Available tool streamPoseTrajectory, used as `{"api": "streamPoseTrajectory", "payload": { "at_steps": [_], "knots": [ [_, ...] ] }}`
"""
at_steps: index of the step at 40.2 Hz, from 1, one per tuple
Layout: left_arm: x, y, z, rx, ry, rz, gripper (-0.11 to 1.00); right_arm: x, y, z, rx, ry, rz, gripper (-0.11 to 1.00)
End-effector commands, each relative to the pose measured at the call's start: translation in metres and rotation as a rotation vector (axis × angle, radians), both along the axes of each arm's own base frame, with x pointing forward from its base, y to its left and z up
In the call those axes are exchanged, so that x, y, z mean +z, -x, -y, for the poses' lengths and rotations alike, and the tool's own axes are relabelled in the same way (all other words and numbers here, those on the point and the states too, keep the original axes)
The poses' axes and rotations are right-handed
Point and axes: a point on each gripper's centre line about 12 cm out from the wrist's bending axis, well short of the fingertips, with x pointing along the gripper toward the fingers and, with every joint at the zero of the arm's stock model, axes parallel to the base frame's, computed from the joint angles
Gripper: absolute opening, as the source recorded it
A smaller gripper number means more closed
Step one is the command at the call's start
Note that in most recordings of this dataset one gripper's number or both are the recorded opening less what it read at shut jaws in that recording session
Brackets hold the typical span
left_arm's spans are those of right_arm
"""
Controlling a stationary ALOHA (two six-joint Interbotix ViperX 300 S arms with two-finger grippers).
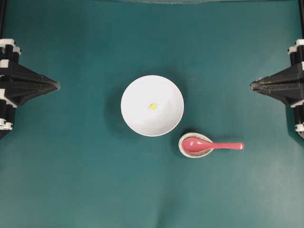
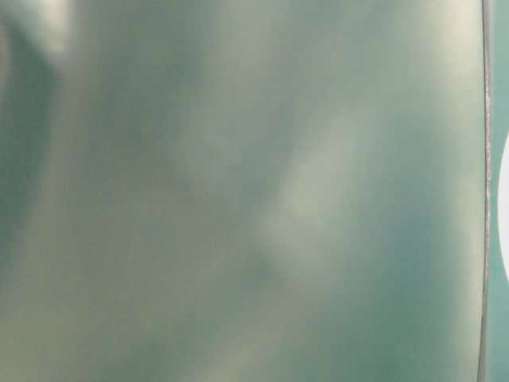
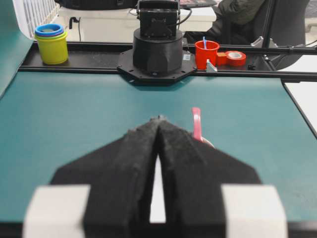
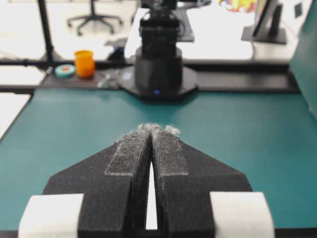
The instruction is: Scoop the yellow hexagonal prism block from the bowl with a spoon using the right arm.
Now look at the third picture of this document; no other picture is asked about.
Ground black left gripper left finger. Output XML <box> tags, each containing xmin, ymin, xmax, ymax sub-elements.
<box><xmin>51</xmin><ymin>119</ymin><xmax>159</xmax><ymax>230</ymax></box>

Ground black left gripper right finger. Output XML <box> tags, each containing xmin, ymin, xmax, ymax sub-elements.
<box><xmin>157</xmin><ymin>120</ymin><xmax>261</xmax><ymax>235</ymax></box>

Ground red plastic spoon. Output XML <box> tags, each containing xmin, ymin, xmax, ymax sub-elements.
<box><xmin>191</xmin><ymin>107</ymin><xmax>214</xmax><ymax>148</ymax></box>

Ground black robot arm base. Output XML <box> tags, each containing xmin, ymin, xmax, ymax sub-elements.
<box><xmin>117</xmin><ymin>0</ymin><xmax>197</xmax><ymax>84</ymax></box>

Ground green table mat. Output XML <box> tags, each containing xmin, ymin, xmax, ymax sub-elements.
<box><xmin>0</xmin><ymin>28</ymin><xmax>317</xmax><ymax>222</ymax></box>

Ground red plastic cup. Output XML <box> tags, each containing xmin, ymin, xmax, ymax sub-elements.
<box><xmin>195</xmin><ymin>41</ymin><xmax>220</xmax><ymax>70</ymax></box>

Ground red tape roll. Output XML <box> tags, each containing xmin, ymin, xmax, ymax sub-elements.
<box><xmin>216</xmin><ymin>51</ymin><xmax>247</xmax><ymax>66</ymax></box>

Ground blue stick in cup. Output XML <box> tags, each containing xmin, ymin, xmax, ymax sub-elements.
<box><xmin>203</xmin><ymin>36</ymin><xmax>207</xmax><ymax>50</ymax></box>

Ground stacked colourful plastic cups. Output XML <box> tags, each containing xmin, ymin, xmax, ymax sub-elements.
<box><xmin>35</xmin><ymin>23</ymin><xmax>68</xmax><ymax>65</ymax></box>

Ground seated person in dark clothes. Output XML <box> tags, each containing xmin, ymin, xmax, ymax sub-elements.
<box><xmin>184</xmin><ymin>0</ymin><xmax>264</xmax><ymax>45</ymax></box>

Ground black office chair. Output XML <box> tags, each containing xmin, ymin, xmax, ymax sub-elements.
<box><xmin>253</xmin><ymin>0</ymin><xmax>309</xmax><ymax>69</ymax></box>

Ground white slatted crate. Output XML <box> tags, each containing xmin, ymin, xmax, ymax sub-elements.
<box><xmin>12</xmin><ymin>0</ymin><xmax>60</xmax><ymax>39</ymax></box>

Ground black aluminium frame rail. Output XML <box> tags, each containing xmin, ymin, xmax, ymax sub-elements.
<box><xmin>19</xmin><ymin>42</ymin><xmax>317</xmax><ymax>84</ymax></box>

